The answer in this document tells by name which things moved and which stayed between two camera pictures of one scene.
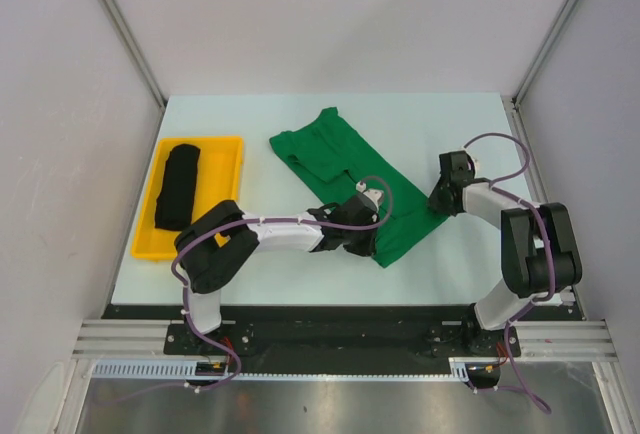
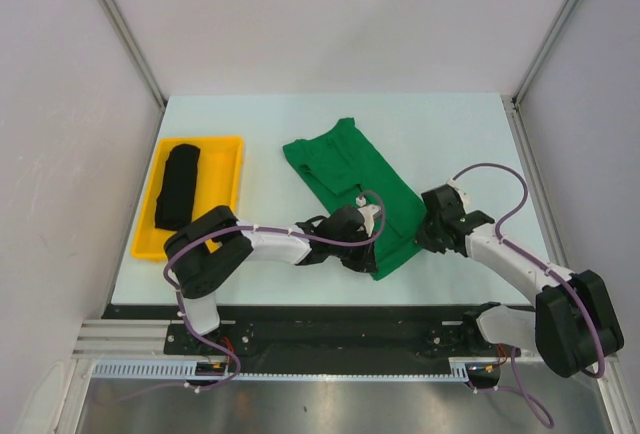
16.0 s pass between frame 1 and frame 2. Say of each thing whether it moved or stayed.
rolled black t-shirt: stayed
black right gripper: moved
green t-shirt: moved
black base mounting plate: stayed
